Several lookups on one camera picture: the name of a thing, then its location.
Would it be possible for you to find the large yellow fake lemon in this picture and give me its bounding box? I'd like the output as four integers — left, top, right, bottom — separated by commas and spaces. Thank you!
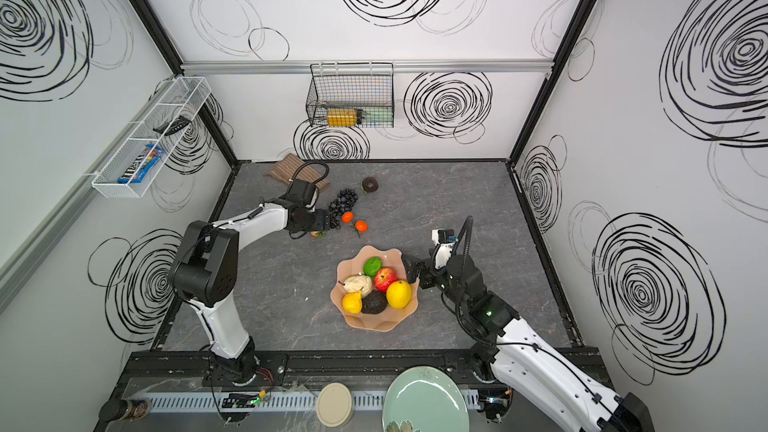
386, 280, 412, 310

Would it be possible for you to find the red fake apple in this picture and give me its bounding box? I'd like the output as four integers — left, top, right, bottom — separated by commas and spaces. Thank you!
373, 267, 398, 293

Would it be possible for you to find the green fake lime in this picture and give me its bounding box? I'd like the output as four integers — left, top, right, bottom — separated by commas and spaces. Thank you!
363, 256, 383, 278

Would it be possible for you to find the dark fake avocado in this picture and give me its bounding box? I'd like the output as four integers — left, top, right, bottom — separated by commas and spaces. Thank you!
361, 290, 388, 315

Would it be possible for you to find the beige fake pear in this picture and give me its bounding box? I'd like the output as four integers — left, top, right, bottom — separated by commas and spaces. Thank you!
339, 274, 374, 298

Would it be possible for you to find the pink wavy fruit bowl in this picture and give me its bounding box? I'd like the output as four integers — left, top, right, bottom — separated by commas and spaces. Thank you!
330, 245, 420, 333

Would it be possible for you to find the small yellow fake lemon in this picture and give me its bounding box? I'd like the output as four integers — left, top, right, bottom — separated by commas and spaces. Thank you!
342, 291, 363, 315

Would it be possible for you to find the dark brown fake fig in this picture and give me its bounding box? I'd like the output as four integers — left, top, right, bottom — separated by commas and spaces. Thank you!
361, 176, 379, 193

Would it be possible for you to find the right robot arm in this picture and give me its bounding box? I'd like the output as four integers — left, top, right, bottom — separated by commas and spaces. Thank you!
403, 217, 654, 431

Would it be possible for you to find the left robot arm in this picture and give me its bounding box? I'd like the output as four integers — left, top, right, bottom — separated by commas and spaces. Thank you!
169, 179, 330, 386

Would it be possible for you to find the black fake grape bunch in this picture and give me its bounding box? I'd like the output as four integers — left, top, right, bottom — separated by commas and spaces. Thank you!
327, 188, 358, 229

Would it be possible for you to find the right orange fake tangerine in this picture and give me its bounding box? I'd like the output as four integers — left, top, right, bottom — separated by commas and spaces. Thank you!
355, 220, 368, 233

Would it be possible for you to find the brown folded cloth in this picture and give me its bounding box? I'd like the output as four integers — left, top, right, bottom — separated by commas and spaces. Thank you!
266, 153, 330, 192

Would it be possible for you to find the yellow bottle in basket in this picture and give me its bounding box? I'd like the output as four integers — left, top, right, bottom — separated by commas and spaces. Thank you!
326, 108, 364, 128

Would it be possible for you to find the green item in basket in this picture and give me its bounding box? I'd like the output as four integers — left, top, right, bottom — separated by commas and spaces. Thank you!
361, 106, 394, 128

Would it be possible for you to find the green plate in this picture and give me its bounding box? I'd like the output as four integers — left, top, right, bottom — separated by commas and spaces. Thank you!
382, 366, 470, 432

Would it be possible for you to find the black remote control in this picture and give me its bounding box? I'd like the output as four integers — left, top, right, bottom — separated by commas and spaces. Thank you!
153, 115, 191, 137

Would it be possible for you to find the beige round lid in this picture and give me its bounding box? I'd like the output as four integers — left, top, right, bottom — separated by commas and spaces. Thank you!
315, 382, 354, 428

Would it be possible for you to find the blue candy packet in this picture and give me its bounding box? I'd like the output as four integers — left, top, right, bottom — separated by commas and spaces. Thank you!
117, 144, 165, 184

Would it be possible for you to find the dark jar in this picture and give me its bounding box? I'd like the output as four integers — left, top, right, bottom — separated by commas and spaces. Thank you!
98, 399, 151, 423

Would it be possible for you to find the black wire wall basket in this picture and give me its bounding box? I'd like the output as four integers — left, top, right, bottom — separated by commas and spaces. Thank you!
305, 61, 395, 127

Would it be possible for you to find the white wire wall shelf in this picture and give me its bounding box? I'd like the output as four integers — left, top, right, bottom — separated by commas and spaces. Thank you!
91, 76, 212, 199

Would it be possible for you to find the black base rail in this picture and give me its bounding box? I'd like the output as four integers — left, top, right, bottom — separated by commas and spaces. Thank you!
119, 347, 607, 391

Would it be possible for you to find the white cable duct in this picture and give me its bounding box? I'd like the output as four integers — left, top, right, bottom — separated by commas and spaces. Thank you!
132, 389, 480, 414

